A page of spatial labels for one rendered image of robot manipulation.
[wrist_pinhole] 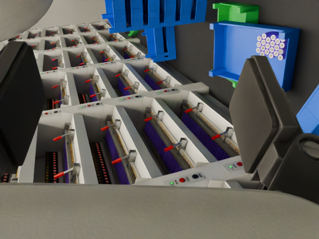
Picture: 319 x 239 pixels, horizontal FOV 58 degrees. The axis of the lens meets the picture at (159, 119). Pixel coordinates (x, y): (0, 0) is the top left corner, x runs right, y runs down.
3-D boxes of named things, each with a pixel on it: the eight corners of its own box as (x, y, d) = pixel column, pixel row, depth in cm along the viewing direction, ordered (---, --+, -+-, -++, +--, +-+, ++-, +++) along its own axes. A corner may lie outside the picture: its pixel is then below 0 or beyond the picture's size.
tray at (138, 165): (123, 106, 143) (95, 102, 137) (164, 179, 91) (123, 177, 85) (114, 142, 149) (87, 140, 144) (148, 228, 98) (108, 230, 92)
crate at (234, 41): (300, 28, 87) (285, 32, 83) (290, 90, 96) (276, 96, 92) (224, 20, 109) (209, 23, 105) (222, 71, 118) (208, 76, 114)
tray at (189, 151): (161, 99, 148) (136, 95, 142) (220, 163, 96) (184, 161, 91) (151, 133, 155) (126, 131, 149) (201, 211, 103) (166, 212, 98)
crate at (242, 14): (229, 1, 120) (212, 3, 117) (259, 5, 102) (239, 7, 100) (226, 70, 133) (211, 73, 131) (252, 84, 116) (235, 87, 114)
